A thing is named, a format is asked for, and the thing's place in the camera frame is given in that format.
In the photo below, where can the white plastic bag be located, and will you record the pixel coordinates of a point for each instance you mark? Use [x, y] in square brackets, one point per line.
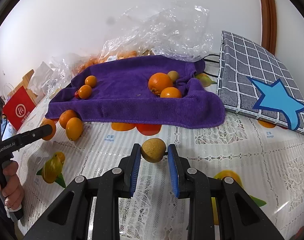
[43, 75]

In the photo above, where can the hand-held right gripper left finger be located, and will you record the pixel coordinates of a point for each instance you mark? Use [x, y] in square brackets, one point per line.
[134, 170]

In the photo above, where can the crumpled clear plastic wrap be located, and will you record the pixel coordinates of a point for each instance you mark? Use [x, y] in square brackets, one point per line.
[59, 67]

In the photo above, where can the red paper bag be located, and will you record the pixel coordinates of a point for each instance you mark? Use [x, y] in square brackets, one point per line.
[19, 107]

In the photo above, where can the purple towel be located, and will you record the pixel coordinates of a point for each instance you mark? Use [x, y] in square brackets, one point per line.
[131, 100]

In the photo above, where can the brown wooden door frame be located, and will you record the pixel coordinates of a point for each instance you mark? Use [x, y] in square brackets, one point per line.
[267, 10]

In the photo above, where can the red cherry tomato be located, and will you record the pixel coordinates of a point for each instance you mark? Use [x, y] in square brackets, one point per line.
[77, 94]

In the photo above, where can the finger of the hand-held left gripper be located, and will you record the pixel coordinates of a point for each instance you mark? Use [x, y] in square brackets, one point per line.
[34, 136]

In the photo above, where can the pile of bagged oranges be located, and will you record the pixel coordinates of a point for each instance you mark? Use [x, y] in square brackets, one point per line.
[91, 62]

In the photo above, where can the grey checked cushion blue star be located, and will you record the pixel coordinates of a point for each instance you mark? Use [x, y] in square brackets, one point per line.
[257, 67]

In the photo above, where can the green fruit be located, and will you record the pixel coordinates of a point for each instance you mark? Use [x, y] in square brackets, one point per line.
[173, 75]

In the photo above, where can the orange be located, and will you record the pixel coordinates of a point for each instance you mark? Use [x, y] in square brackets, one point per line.
[90, 80]
[65, 118]
[85, 91]
[74, 128]
[159, 81]
[48, 137]
[170, 93]

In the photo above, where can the clear plastic bag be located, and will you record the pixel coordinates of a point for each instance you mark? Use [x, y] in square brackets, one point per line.
[167, 30]

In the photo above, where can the wooden stand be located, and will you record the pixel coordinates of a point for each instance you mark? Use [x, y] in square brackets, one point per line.
[28, 80]

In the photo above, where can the small brown round fruit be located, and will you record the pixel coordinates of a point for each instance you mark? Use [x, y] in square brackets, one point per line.
[153, 150]

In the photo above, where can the person's left hand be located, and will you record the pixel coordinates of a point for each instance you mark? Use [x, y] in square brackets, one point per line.
[14, 187]

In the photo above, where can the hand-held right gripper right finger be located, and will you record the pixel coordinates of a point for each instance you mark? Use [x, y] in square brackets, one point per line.
[173, 170]

